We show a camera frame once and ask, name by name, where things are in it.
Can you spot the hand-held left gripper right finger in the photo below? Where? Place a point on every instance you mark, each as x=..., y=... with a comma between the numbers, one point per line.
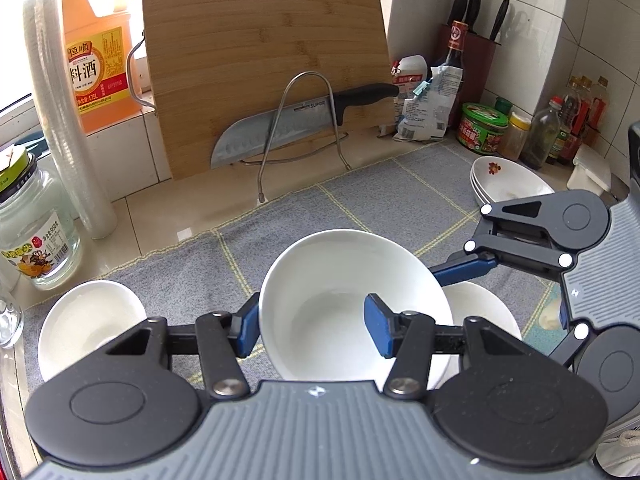
x=378, y=325

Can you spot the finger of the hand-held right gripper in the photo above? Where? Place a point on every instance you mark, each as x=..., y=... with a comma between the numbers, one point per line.
x=465, y=267
x=570, y=350

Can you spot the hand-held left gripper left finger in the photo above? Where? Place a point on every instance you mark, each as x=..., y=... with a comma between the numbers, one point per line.
x=247, y=327

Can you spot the white bowl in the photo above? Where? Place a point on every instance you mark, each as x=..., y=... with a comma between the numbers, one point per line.
x=85, y=320
x=480, y=305
x=320, y=270

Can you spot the white fruit-print plate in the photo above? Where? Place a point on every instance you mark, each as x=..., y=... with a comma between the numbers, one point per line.
x=515, y=185
x=479, y=199
x=474, y=188

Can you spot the grey checked cloth mat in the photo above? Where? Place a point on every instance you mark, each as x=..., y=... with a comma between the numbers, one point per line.
x=400, y=200

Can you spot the white plastic box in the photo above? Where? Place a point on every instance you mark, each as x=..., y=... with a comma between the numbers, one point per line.
x=590, y=170

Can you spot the green-label oil bottle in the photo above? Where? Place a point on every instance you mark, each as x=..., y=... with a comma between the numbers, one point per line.
x=562, y=142

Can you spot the green-lidded sauce jar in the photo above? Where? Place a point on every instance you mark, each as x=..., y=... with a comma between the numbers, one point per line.
x=482, y=132

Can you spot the yellow-lidded jar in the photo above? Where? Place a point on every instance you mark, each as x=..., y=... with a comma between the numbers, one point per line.
x=515, y=140

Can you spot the red-label sauce bottle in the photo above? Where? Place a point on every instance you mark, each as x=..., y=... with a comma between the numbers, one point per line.
x=582, y=130

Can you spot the clear bottle red cap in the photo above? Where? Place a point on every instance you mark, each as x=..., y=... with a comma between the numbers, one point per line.
x=540, y=140

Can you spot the white printed plastic bag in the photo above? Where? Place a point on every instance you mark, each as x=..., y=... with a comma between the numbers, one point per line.
x=425, y=120

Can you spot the small green-capped jar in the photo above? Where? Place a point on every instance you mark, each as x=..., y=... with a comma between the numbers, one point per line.
x=503, y=105

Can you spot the green bag clip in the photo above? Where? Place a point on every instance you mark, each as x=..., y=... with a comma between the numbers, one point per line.
x=420, y=89

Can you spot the dark red knife block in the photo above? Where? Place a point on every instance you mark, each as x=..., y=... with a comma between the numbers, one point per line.
x=480, y=70

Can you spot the white bag red label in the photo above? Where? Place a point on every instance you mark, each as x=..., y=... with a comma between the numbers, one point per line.
x=410, y=67

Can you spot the dark sauce bottle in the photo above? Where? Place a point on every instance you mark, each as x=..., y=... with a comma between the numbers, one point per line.
x=455, y=52

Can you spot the glass jar yellow-green lid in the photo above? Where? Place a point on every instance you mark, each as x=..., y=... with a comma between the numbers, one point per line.
x=35, y=240

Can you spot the clear glass cup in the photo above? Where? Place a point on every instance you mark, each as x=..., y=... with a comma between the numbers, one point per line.
x=10, y=320

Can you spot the tall plastic wrap roll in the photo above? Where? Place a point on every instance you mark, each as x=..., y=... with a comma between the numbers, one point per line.
x=65, y=135

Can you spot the bamboo cutting board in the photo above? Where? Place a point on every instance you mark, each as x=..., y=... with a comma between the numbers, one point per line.
x=250, y=50

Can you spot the orange cooking wine bottle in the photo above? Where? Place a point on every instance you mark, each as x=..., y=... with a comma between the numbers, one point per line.
x=100, y=75

